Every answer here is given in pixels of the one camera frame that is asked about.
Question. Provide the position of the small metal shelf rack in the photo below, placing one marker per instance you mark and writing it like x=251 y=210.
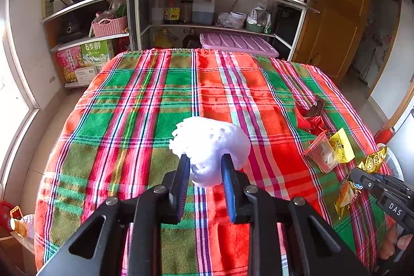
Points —
x=87 y=4

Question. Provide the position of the silver refrigerator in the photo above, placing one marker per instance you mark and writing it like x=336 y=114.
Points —
x=406 y=133

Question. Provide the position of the pink plastic lid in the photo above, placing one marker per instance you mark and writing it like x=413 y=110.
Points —
x=239 y=43

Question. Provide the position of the person's right hand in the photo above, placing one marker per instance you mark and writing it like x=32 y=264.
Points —
x=391 y=243

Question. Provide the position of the white window frame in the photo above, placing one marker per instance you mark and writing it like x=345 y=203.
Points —
x=19 y=85

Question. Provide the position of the yellow packet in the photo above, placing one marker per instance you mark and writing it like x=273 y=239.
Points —
x=342 y=145

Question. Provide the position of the yellow oil bottle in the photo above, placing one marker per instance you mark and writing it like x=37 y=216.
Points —
x=164 y=39

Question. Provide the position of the crumpled plastic bag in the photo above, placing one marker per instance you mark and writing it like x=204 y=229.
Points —
x=224 y=21

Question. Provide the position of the green carton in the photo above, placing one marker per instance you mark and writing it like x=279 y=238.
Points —
x=97 y=53

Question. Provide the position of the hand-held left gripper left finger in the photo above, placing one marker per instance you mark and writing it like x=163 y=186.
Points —
x=185 y=185

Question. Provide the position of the pink carton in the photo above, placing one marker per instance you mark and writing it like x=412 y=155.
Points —
x=68 y=65

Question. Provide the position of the white trash bin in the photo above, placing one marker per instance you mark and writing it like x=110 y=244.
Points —
x=394 y=162

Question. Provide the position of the cardboard box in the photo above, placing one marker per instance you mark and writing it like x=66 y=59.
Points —
x=13 y=251

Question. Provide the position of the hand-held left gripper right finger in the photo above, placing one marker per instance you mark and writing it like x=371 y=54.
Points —
x=228 y=192

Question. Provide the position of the glass jar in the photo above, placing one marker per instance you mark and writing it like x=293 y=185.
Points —
x=186 y=11

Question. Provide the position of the clear plastic cup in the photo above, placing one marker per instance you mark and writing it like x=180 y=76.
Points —
x=318 y=153

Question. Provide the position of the white plastic tub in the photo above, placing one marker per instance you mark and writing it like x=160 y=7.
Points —
x=239 y=17

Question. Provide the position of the wooden door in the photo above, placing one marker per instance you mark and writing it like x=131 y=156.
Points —
x=336 y=11

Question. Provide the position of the green bowl with bags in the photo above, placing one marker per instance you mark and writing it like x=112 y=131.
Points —
x=257 y=22

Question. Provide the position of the orange snack packet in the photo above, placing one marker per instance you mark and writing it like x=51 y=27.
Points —
x=346 y=198

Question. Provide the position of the soy sauce bottle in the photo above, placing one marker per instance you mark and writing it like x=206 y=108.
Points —
x=172 y=9

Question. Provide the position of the dark oil bottle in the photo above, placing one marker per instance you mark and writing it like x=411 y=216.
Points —
x=190 y=39

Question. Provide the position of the plastic jug with dark liquid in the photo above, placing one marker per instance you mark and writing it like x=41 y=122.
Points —
x=203 y=11

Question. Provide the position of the red wrapper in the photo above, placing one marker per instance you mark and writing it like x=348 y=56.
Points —
x=307 y=122

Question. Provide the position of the clear plastic bottle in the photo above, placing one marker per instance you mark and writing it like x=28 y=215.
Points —
x=157 y=11

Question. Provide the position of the gold snack wrapper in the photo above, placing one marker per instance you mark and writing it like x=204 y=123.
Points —
x=373 y=161

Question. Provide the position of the plaid tablecloth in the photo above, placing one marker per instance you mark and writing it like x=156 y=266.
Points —
x=145 y=108

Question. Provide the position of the pink woven basket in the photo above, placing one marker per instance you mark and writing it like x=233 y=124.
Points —
x=108 y=27

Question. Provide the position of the brown snack wrapper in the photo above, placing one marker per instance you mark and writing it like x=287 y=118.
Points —
x=315 y=108

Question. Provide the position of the black kitchen appliance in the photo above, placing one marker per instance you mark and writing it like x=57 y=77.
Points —
x=69 y=27

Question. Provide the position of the yellow power strip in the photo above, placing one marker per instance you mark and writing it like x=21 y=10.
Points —
x=48 y=2

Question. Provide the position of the white carton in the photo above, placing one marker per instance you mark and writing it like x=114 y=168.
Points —
x=86 y=75

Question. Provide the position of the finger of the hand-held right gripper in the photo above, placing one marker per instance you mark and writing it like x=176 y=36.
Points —
x=364 y=178
x=397 y=184

